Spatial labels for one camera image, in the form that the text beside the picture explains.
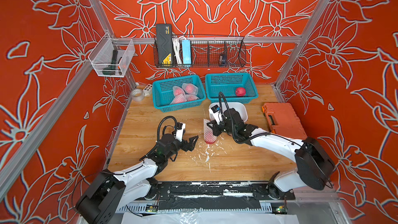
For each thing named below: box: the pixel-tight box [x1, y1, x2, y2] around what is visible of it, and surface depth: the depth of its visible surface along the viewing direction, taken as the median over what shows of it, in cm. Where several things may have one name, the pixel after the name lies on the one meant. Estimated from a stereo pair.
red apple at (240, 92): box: [235, 87, 247, 97], surface depth 112 cm
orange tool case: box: [262, 102, 308, 141], surface depth 97 cm
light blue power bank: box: [181, 39, 192, 65], surface depth 91 cm
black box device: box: [156, 23, 173, 65], surface depth 89 cm
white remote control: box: [142, 83, 153, 97], surface depth 116 cm
